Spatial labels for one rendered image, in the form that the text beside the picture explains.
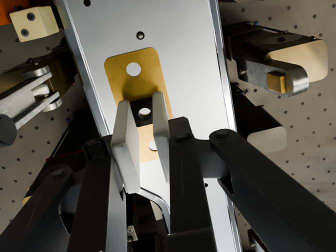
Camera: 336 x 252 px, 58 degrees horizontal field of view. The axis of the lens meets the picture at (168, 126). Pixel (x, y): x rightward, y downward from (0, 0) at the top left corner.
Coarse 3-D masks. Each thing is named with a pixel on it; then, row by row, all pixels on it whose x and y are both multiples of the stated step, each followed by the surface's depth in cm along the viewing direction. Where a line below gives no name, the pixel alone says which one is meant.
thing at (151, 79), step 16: (144, 48) 20; (112, 64) 20; (144, 64) 21; (160, 64) 21; (112, 80) 21; (128, 80) 21; (144, 80) 21; (160, 80) 21; (128, 96) 21; (144, 96) 22; (144, 128) 22; (144, 144) 23; (144, 160) 24
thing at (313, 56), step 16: (224, 32) 67; (240, 32) 62; (256, 32) 61; (272, 32) 57; (288, 32) 50; (240, 48) 52; (256, 48) 46; (272, 48) 43; (288, 48) 42; (304, 48) 42; (320, 48) 42; (304, 64) 43; (320, 64) 43
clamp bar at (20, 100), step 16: (32, 80) 36; (0, 96) 31; (16, 96) 33; (32, 96) 37; (48, 96) 39; (0, 112) 31; (16, 112) 34; (32, 112) 35; (0, 128) 26; (16, 128) 32; (0, 144) 26
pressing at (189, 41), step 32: (64, 0) 41; (96, 0) 42; (128, 0) 42; (160, 0) 42; (192, 0) 43; (64, 32) 43; (96, 32) 43; (128, 32) 44; (160, 32) 44; (192, 32) 44; (96, 64) 45; (128, 64) 45; (192, 64) 46; (224, 64) 47; (96, 96) 47; (192, 96) 48; (224, 96) 49; (192, 128) 50; (160, 192) 55; (224, 192) 56; (224, 224) 58
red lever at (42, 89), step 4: (40, 84) 39; (44, 84) 39; (32, 88) 38; (36, 88) 39; (40, 88) 39; (44, 88) 39; (48, 88) 40; (32, 92) 38; (36, 92) 39; (40, 92) 39; (44, 92) 39; (48, 92) 40; (36, 96) 39; (40, 96) 39; (44, 96) 40
